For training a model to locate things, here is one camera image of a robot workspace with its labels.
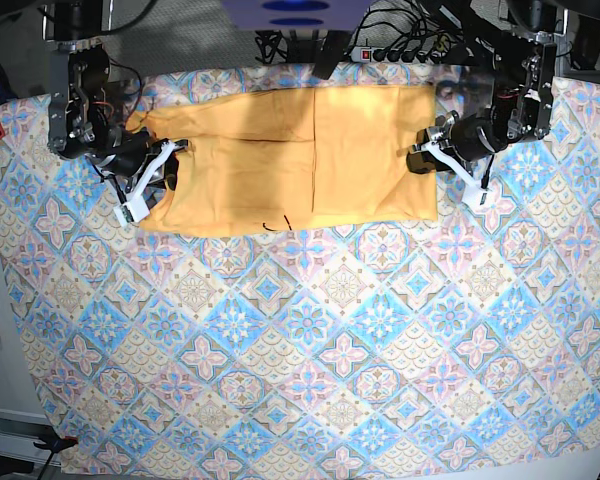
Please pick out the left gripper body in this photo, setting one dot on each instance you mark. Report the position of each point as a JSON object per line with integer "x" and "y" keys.
{"x": 467, "y": 145}

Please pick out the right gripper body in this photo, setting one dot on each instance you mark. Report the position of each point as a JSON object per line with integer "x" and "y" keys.
{"x": 127, "y": 159}

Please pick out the yellow T-shirt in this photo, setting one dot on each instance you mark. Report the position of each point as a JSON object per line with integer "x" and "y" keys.
{"x": 293, "y": 159}

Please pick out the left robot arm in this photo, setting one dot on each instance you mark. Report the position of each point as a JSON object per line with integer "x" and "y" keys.
{"x": 521, "y": 62}

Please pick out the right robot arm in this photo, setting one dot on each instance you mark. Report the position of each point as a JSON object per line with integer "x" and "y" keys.
{"x": 84, "y": 121}

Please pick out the white power strip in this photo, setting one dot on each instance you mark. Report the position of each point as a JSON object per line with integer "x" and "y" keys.
{"x": 361, "y": 54}

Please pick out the patterned blue pink tablecloth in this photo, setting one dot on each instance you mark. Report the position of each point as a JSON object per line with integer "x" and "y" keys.
{"x": 361, "y": 351}

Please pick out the red black clamp lower left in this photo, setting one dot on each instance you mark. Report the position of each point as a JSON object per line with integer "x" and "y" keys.
{"x": 55, "y": 444}

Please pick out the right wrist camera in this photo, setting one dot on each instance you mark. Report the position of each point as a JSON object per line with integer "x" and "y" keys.
{"x": 131, "y": 212}

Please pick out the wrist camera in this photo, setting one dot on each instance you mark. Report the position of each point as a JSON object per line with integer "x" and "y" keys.
{"x": 475, "y": 197}
{"x": 131, "y": 212}

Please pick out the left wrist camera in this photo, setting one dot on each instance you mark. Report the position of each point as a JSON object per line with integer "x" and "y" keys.
{"x": 475, "y": 197}

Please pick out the black camera post clamp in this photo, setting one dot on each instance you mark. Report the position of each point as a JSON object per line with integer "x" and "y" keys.
{"x": 333, "y": 48}

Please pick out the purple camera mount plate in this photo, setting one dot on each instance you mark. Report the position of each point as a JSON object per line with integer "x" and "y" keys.
{"x": 256, "y": 15}

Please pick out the white rail bracket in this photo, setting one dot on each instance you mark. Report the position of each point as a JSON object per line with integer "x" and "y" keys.
{"x": 19, "y": 431}

